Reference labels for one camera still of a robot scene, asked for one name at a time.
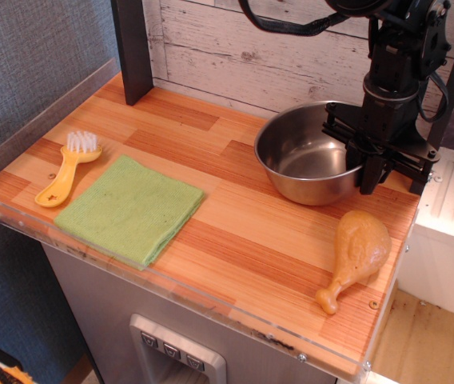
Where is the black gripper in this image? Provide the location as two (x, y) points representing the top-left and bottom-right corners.
(323, 90), (440, 195)

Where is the green folded cloth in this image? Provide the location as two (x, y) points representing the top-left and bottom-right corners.
(54, 155), (205, 268)

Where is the toy chicken drumstick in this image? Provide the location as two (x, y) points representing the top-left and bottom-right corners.
(316, 210), (392, 315)

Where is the silver toy fridge cabinet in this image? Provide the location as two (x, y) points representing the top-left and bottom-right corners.
(43, 246), (336, 383)

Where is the white toy sink unit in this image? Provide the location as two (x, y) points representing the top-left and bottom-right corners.
(396, 58), (454, 324)

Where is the black braided cable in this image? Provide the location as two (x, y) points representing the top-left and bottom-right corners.
(237, 0), (376, 38)

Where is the silver metal pot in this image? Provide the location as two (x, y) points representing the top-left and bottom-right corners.
(254, 101), (362, 206)

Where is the yellow dish brush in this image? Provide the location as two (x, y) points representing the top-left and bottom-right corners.
(34, 131), (102, 208)

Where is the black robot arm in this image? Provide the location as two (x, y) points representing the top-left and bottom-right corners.
(323, 1), (452, 195)

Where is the clear acrylic table guard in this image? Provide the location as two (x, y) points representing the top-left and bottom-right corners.
(0, 62), (419, 383)

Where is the dark left frame post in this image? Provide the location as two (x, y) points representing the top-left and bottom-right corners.
(110, 0), (153, 106)

